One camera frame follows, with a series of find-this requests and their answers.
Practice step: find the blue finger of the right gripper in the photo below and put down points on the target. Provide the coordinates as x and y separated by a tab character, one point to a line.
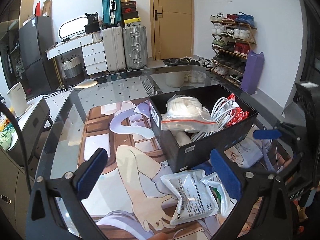
267	134

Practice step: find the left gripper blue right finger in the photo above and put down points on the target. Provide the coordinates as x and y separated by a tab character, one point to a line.
227	176

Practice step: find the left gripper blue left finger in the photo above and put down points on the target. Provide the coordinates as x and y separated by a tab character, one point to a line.
89	172

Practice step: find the red and white packet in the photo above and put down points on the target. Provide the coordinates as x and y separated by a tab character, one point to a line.
232	112

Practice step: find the bag of white rope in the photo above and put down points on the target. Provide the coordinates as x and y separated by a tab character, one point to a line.
186	114

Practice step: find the person's left hand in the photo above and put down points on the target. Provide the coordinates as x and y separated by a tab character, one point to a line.
159	236

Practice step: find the white printed pouch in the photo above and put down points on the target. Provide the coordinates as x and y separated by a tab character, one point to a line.
195	199

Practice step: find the purple bag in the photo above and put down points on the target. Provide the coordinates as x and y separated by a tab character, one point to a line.
253	71

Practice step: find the grey side cabinet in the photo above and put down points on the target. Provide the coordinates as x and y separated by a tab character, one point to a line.
18	164

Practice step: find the white trash bin black liner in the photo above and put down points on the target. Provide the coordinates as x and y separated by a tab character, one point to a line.
175	79

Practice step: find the wooden shoe rack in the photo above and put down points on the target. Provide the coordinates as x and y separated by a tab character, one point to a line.
233	40

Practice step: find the woven laundry basket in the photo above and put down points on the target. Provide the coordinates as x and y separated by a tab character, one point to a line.
73	70

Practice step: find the white desk with drawers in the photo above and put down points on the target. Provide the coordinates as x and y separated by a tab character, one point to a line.
92	49

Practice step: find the white suitcase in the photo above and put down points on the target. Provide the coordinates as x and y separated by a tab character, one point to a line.
114	49

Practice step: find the black refrigerator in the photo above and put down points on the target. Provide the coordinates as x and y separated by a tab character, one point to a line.
36	37

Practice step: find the silver suitcase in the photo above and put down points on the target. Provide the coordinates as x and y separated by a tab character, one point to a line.
135	47

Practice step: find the wooden door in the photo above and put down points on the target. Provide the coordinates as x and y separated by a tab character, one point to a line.
172	28

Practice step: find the black bag on desk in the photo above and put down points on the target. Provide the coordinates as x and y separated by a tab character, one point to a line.
92	23

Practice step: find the stack of shoe boxes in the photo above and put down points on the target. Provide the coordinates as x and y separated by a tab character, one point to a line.
129	13

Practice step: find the teal suitcase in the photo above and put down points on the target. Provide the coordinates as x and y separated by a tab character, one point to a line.
112	13

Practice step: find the tall dark glass cabinet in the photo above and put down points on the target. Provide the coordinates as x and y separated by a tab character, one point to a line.
12	21

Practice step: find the oval black frame mirror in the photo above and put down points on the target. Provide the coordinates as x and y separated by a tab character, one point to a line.
72	28

